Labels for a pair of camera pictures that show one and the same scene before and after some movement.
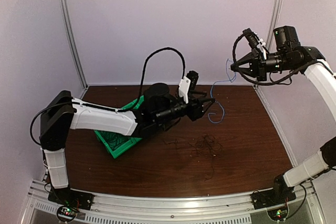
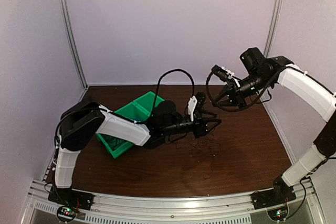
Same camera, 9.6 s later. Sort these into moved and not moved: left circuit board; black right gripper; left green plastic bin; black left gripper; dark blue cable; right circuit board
Moved: black left gripper; black right gripper
Not moved: dark blue cable; right circuit board; left circuit board; left green plastic bin
